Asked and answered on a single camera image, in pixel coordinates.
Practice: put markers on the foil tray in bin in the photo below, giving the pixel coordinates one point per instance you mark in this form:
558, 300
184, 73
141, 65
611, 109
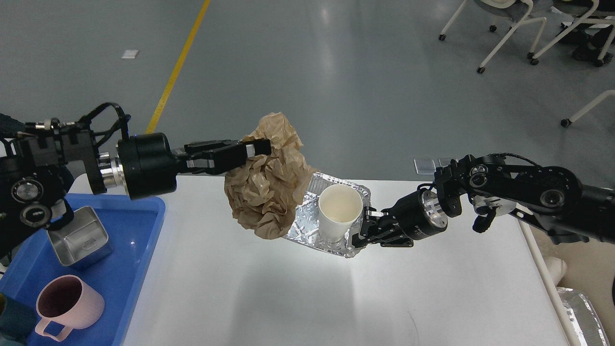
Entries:
587, 325

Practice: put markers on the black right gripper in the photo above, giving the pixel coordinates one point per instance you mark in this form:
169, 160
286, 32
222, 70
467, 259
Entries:
418, 215

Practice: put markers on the floor outlet plate right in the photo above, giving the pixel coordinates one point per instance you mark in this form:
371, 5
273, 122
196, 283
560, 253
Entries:
443, 162

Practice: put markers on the floor outlet plate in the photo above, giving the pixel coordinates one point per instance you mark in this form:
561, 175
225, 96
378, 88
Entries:
443, 162
424, 166

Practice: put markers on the pink mug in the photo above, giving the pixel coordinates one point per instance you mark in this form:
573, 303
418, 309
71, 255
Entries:
65, 304

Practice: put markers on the steel rectangular container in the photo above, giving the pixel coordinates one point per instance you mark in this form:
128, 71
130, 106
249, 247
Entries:
83, 242

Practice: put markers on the white paper cup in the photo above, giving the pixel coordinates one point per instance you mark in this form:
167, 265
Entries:
339, 207

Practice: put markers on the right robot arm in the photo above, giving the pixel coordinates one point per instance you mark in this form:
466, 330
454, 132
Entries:
550, 198

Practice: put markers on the aluminium foil tray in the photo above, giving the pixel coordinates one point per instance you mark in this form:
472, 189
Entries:
305, 229

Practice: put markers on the white chair at right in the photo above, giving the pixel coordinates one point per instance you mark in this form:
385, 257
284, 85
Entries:
567, 122

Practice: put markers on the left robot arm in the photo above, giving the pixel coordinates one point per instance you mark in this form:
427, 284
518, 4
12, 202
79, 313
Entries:
35, 180

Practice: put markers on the person in dark jeans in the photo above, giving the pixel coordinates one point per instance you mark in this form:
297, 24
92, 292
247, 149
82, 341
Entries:
10, 127

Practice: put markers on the beige plastic bin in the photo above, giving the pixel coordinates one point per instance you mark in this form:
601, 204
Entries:
590, 269

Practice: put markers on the brown paper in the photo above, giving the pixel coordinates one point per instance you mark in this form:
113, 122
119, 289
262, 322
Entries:
264, 193

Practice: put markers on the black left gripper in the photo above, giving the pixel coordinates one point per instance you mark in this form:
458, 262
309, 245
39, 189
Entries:
150, 167

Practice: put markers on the floor outlet plate left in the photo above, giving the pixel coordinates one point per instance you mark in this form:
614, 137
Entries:
424, 166

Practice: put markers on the blue plastic tray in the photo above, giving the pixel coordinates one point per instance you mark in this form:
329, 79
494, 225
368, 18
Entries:
133, 227

